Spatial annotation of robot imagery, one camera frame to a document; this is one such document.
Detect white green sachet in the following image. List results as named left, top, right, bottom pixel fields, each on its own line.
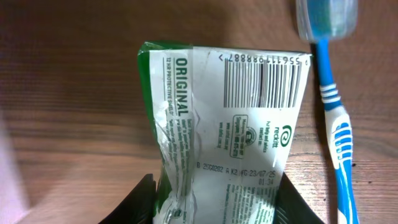
left=137, top=41, right=311, bottom=224

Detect blue white toothbrush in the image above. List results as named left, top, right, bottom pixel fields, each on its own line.
left=295, top=0, right=360, bottom=224

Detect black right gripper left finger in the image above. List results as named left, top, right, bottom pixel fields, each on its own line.
left=99, top=174, right=156, bottom=224

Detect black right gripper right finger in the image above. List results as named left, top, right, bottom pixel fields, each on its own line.
left=272, top=173, right=324, bottom=224

